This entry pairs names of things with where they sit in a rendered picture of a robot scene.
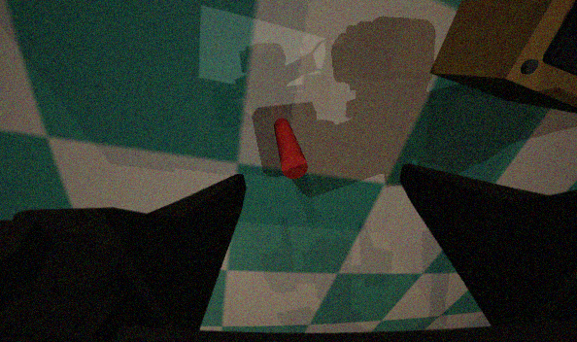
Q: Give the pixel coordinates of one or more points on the red peg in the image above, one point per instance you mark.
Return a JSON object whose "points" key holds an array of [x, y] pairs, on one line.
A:
{"points": [[293, 162]]}

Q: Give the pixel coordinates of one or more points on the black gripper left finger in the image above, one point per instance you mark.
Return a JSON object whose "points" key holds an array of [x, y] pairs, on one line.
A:
{"points": [[173, 255]]}

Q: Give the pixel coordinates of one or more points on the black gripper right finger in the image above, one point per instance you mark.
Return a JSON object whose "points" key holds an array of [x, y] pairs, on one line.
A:
{"points": [[515, 250]]}

